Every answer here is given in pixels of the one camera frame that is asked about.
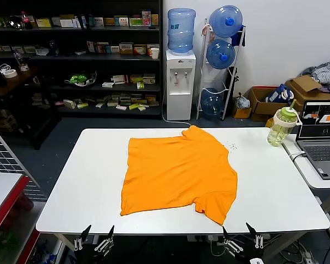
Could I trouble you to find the white side table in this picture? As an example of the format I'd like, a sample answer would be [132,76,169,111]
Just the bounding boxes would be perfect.
[282,134,330,239]

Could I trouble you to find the dark blue hanging cloth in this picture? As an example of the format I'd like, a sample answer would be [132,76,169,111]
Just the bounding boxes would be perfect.
[230,24,247,47]

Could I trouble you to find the cardboard box with flap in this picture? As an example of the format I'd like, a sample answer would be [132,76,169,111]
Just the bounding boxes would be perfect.
[285,74,330,112]

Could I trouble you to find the open cardboard box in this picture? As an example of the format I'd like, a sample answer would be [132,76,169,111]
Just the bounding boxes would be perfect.
[247,86,288,122]

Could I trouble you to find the pink box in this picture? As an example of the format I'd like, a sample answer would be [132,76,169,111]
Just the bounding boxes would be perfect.
[141,9,152,27]

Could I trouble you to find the red white cabinet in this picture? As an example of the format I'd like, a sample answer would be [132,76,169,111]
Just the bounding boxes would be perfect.
[0,172,41,264]

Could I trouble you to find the white water dispenser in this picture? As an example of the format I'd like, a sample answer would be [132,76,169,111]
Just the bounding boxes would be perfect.
[165,50,196,121]

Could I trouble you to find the white dispenser power cord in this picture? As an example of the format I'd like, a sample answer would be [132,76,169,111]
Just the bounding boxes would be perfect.
[161,90,194,129]

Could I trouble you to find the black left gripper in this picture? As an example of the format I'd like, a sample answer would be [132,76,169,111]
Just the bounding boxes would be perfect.
[74,224,116,264]

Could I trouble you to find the blue labelled water jug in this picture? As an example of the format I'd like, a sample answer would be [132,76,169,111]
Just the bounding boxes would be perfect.
[167,7,196,54]

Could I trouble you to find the pile of clothes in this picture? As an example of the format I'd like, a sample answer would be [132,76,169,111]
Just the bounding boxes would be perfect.
[301,60,330,96]

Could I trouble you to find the cola bottle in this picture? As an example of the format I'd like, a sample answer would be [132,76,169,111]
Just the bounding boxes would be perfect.
[20,10,34,30]

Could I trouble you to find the green lid drinking bottle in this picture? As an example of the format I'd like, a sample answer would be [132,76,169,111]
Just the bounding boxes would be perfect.
[267,98,303,147]

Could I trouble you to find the dark blue bottle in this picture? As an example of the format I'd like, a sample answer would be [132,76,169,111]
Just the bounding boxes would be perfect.
[48,40,59,57]

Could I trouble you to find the blue white bag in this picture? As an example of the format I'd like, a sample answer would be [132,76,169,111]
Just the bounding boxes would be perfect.
[266,83,295,105]

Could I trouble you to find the grey laptop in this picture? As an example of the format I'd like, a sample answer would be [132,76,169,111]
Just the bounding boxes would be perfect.
[295,100,330,180]

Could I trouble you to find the clear bottle pink label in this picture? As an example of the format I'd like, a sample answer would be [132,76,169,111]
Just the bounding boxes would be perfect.
[13,51,30,72]

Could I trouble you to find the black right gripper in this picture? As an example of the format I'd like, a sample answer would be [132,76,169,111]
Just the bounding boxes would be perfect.
[222,222,265,264]

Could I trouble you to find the black stand by rack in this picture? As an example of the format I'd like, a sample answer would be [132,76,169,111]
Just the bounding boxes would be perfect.
[225,67,240,96]

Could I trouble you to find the shiny silver object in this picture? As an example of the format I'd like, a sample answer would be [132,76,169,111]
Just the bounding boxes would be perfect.
[8,15,25,30]

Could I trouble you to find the white wire grid panel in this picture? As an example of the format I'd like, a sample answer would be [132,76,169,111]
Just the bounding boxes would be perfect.
[0,120,47,200]

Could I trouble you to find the black shelving unit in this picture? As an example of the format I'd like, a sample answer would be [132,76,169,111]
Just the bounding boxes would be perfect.
[0,0,163,120]

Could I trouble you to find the white power strip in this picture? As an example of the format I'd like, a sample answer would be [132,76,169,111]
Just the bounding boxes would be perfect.
[187,235,228,243]

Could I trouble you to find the green white bowl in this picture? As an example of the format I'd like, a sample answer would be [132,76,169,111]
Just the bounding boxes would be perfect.
[64,70,98,88]

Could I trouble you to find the brown wooden desk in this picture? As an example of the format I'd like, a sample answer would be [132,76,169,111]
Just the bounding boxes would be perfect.
[0,65,61,151]

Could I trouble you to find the grey plastic bag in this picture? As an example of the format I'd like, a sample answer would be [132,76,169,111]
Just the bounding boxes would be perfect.
[235,92,251,109]

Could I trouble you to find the small dark crumbs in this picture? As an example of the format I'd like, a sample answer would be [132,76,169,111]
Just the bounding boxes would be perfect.
[221,140,239,151]

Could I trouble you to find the small yellow cardboard box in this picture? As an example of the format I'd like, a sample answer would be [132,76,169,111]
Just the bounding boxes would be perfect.
[233,106,252,119]

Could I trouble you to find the white jug rack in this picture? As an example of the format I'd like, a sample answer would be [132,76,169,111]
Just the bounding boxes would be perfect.
[195,18,247,121]

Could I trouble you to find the orange t-shirt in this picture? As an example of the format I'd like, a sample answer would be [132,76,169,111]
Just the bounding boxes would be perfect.
[119,125,239,227]

